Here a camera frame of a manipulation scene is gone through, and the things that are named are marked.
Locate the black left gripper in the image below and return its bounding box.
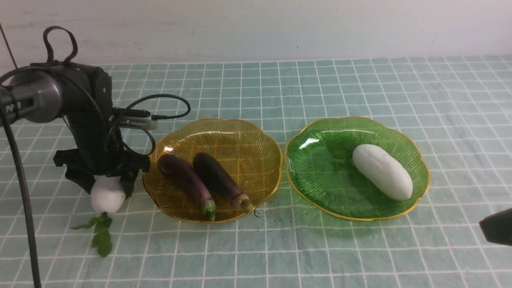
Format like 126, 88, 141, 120
53, 66, 150, 197

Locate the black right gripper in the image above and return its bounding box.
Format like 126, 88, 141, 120
479, 208, 512, 246

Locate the white radish with leaves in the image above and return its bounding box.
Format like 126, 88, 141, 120
352, 144, 413, 201
70, 176, 126, 258

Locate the purple eggplant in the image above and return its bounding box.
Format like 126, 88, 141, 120
192, 152, 254, 212
157, 154, 216, 221

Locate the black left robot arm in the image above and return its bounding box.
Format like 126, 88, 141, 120
1, 64, 150, 197

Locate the green checkered tablecloth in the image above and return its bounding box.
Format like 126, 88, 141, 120
13, 55, 512, 288

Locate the amber glass plate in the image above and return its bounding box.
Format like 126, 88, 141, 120
142, 118, 283, 224

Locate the green glass plate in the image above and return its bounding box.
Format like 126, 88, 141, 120
285, 116, 430, 221

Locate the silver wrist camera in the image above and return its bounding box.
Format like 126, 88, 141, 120
113, 108, 158, 130

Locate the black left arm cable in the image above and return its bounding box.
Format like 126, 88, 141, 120
0, 26, 191, 288

